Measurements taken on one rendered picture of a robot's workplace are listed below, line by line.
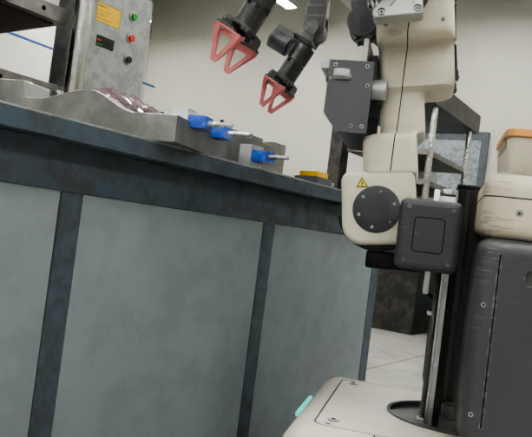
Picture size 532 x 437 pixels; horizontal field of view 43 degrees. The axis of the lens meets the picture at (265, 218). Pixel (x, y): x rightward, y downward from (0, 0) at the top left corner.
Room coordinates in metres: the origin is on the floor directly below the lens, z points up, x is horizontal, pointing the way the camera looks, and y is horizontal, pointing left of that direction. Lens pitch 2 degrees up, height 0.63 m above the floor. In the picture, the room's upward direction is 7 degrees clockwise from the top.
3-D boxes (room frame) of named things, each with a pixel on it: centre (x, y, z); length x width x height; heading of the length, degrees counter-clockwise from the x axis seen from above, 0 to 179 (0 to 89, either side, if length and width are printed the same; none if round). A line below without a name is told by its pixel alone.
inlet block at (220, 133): (1.51, 0.12, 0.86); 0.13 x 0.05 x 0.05; 71
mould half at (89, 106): (1.54, 0.39, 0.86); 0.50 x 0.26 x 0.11; 71
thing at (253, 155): (1.62, 0.02, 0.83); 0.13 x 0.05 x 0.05; 54
